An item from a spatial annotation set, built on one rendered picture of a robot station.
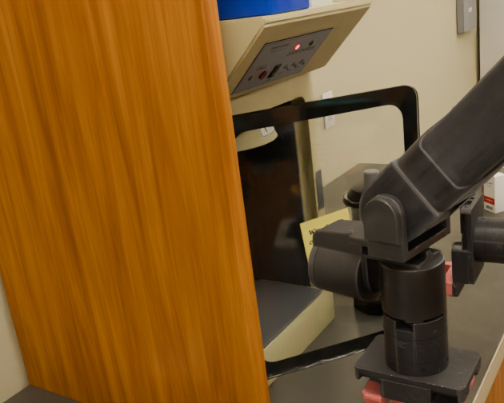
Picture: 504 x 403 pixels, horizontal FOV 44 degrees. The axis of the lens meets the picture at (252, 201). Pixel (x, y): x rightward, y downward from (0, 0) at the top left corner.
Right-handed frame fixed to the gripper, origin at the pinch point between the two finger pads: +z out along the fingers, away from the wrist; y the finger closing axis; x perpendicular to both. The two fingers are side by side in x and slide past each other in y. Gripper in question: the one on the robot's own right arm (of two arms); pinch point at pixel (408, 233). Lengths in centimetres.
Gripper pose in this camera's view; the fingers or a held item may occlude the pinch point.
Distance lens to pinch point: 87.7
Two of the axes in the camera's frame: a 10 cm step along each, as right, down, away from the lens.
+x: -5.1, 3.3, -7.9
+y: -1.4, -9.4, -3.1
